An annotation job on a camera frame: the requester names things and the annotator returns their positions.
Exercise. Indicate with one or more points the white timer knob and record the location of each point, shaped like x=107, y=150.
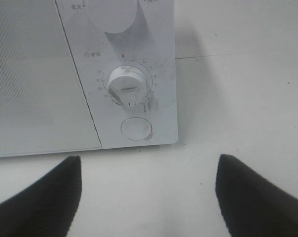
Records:
x=127, y=86

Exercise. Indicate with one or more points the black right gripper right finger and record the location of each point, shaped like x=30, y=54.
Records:
x=250, y=205

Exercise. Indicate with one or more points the white microwave oven body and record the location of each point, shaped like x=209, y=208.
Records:
x=124, y=56

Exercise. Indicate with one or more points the white power knob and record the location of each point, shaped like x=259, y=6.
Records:
x=112, y=16

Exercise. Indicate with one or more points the round door release button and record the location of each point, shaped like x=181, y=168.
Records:
x=136, y=128

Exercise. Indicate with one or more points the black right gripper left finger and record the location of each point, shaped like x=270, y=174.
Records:
x=47, y=207

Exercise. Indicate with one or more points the white microwave door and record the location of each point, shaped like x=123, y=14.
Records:
x=43, y=108

